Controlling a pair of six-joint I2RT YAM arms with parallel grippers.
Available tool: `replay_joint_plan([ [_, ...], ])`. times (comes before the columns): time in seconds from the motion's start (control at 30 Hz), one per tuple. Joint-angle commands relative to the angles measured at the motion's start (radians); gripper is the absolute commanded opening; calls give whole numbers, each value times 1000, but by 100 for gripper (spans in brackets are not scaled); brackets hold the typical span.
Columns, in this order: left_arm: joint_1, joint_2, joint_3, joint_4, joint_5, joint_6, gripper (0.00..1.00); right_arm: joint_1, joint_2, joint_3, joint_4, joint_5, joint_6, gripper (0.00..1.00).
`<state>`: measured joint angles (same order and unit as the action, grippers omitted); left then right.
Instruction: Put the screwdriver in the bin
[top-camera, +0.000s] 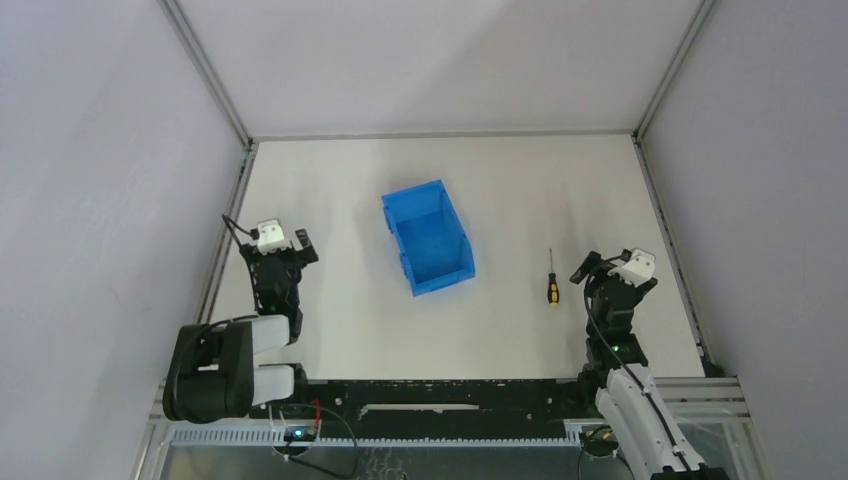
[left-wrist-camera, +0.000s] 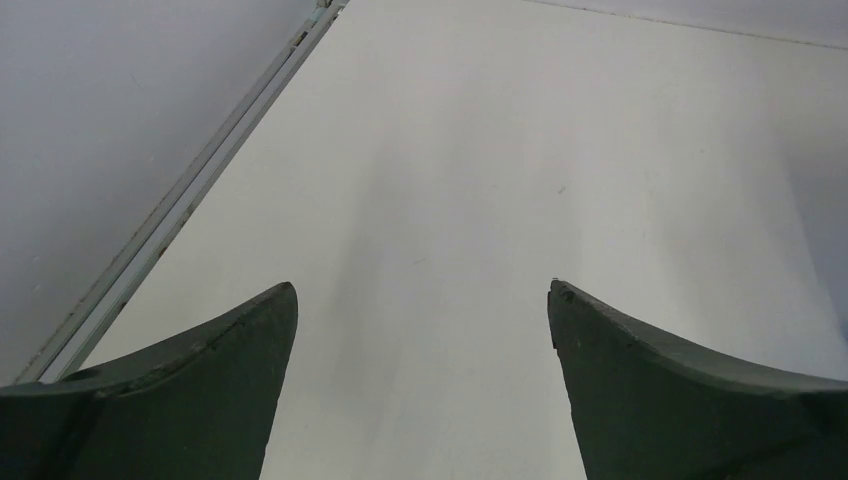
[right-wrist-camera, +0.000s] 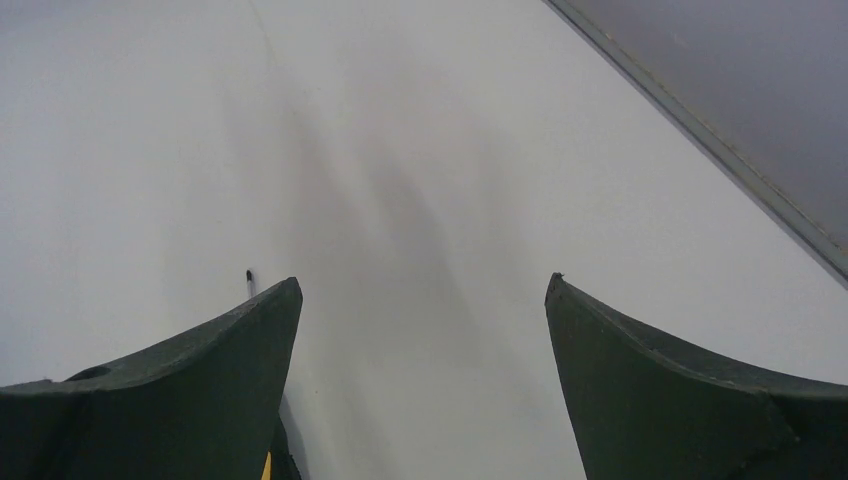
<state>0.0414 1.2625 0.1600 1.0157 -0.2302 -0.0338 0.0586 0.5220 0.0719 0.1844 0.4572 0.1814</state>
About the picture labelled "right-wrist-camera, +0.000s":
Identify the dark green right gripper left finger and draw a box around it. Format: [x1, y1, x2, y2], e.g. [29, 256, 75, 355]
[1, 278, 303, 479]

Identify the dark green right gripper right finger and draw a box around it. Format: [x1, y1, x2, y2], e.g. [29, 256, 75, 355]
[544, 274, 847, 479]

